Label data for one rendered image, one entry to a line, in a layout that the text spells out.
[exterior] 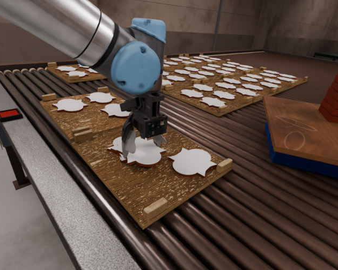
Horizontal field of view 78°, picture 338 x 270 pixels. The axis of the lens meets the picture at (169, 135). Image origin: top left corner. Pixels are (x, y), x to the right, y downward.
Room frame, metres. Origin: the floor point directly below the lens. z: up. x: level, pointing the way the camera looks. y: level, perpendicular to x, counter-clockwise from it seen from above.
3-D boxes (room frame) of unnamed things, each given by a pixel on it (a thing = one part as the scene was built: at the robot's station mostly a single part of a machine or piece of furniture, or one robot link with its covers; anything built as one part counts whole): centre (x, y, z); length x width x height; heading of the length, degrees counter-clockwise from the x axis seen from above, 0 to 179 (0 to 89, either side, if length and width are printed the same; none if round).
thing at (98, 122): (0.86, 0.35, 0.93); 0.41 x 0.35 x 0.02; 44
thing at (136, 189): (0.56, 0.06, 0.93); 0.41 x 0.35 x 0.02; 45
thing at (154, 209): (0.32, 0.01, 0.95); 0.06 x 0.02 x 0.03; 135
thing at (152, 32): (0.51, 0.07, 1.26); 0.09 x 0.08 x 0.11; 124
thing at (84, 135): (0.60, 0.29, 0.95); 0.06 x 0.02 x 0.03; 135
